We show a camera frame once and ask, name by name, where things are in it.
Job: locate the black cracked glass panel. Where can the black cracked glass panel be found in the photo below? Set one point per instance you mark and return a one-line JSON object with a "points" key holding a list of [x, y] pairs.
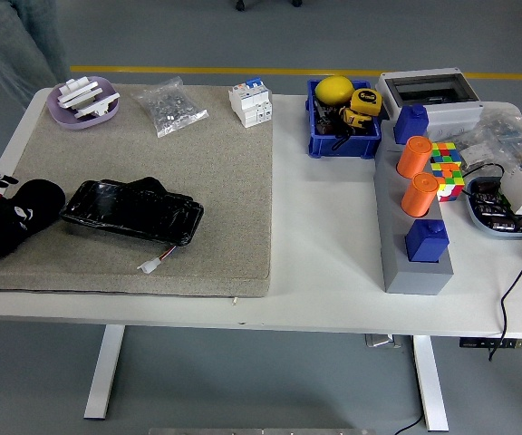
{"points": [[129, 213]]}

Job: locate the black table control panel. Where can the black table control panel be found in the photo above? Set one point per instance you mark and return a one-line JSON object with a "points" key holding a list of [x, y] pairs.
{"points": [[496, 343]]}

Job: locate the purple tray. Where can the purple tray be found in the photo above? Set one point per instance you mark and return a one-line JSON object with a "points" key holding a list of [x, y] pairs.
{"points": [[59, 115]]}

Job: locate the white plastic clip part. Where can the white plastic clip part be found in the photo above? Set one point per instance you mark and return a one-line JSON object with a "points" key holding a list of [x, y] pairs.
{"points": [[77, 90], [100, 105]]}

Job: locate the person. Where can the person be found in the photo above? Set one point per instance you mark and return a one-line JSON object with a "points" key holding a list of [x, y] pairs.
{"points": [[16, 45]]}

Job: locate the clear bag of screws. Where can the clear bag of screws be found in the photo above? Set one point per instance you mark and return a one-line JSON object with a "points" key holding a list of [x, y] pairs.
{"points": [[170, 109]]}

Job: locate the grey-brown mat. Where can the grey-brown mat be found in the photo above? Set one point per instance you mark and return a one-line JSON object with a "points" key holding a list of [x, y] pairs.
{"points": [[197, 181]]}

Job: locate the white table leg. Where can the white table leg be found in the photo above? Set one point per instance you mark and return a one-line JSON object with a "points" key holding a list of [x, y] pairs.
{"points": [[102, 371], [431, 385]]}

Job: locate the dark brown item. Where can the dark brown item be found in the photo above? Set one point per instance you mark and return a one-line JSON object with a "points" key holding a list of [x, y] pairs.
{"points": [[325, 127]]}

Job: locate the blue plastic bin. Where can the blue plastic bin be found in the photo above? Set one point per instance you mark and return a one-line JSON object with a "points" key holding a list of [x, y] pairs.
{"points": [[342, 147]]}

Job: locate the yellow lemon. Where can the yellow lemon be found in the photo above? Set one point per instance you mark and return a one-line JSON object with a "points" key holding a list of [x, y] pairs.
{"points": [[333, 90]]}

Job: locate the yellow and black tool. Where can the yellow and black tool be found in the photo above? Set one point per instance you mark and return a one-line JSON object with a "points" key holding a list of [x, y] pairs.
{"points": [[354, 118]]}

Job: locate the yellow tape measure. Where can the yellow tape measure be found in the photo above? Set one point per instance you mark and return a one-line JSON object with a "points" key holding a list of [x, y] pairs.
{"points": [[366, 100]]}

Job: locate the blue block with knob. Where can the blue block with knob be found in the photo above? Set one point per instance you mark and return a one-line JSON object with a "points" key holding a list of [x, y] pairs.
{"points": [[424, 244], [408, 124]]}

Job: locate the orange cylinder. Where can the orange cylinder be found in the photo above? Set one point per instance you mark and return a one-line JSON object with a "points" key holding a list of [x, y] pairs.
{"points": [[412, 158], [417, 195]]}

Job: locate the grey box under table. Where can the grey box under table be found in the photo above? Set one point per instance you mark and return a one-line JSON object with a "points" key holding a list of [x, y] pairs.
{"points": [[381, 341]]}

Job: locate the grey shape sorter base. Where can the grey shape sorter base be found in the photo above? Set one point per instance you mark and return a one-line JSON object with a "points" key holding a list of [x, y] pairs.
{"points": [[406, 276]]}

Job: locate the colourful puzzle cube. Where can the colourful puzzle cube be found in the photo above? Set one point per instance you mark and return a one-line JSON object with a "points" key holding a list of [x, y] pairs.
{"points": [[449, 174]]}

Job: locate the grey white distribution box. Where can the grey white distribution box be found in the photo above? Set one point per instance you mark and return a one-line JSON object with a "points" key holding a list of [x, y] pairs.
{"points": [[451, 111]]}

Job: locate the light blue tray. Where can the light blue tray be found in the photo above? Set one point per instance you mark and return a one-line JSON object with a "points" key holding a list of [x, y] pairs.
{"points": [[478, 222]]}

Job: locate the black electronic modules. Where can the black electronic modules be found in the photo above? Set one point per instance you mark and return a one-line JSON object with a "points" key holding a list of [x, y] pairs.
{"points": [[490, 204]]}

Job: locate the clear bags of parts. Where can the clear bags of parts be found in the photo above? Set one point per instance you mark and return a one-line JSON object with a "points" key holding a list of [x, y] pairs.
{"points": [[510, 136]]}

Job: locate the white circuit breaker blue switch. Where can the white circuit breaker blue switch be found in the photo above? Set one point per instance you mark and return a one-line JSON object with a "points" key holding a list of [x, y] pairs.
{"points": [[249, 106]]}

